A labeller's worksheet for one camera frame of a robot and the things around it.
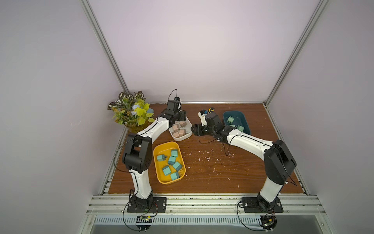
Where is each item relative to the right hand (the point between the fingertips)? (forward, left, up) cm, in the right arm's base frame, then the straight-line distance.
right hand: (194, 124), depth 86 cm
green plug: (+16, -27, -15) cm, 35 cm away
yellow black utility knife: (+26, -13, -16) cm, 33 cm away
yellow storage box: (-9, +19, -14) cm, 25 cm away
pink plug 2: (+12, +9, -15) cm, 21 cm away
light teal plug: (-15, +20, -14) cm, 29 cm away
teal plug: (-11, +13, -15) cm, 23 cm away
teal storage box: (+16, -34, -16) cm, 41 cm away
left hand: (+12, +7, -2) cm, 14 cm away
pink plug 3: (+3, +13, -15) cm, 20 cm away
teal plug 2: (-16, +14, -15) cm, 26 cm away
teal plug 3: (-23, +16, -15) cm, 32 cm away
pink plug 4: (+4, +9, -15) cm, 18 cm away
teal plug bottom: (-20, +10, -14) cm, 27 cm away
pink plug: (+8, +14, -15) cm, 22 cm away
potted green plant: (+4, +37, +8) cm, 38 cm away
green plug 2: (+9, -34, -16) cm, 39 cm away
